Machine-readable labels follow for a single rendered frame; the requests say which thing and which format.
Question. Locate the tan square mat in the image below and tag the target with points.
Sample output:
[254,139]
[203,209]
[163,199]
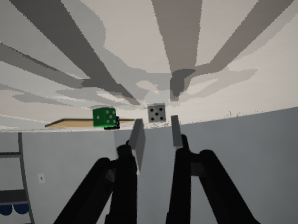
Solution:
[70,122]

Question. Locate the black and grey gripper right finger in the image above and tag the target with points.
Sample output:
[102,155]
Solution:
[225,200]

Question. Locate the green die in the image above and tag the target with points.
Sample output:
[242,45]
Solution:
[104,117]

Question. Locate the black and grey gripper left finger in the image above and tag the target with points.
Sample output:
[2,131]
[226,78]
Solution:
[87,203]

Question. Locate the white die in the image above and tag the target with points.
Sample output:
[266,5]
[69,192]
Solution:
[156,114]

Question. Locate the black die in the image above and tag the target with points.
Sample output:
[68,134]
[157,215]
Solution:
[114,127]

